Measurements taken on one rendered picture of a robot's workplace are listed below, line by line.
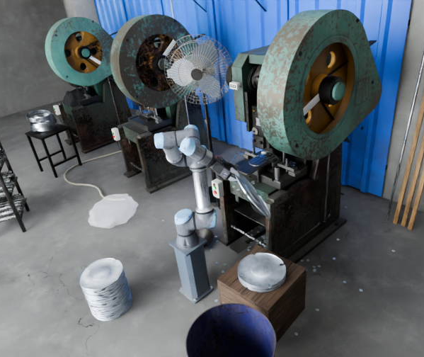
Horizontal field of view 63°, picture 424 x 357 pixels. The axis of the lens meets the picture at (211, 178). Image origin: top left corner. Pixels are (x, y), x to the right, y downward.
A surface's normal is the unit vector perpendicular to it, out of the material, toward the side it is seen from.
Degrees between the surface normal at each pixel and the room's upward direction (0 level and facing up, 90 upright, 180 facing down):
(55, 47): 90
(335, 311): 0
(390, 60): 90
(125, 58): 90
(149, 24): 90
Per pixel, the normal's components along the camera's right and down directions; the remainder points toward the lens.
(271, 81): -0.75, 0.07
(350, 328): -0.11, -0.87
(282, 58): -0.69, -0.17
